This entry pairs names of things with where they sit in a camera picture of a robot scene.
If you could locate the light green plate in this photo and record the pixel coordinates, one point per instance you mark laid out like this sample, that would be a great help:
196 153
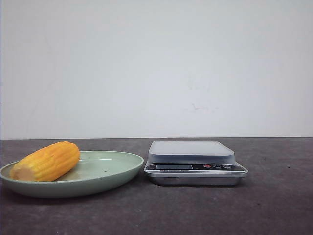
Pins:
96 171

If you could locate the yellow corn cob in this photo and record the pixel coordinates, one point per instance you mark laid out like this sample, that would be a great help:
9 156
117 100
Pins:
47 164

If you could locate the silver digital kitchen scale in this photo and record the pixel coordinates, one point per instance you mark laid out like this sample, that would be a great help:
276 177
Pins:
193 163

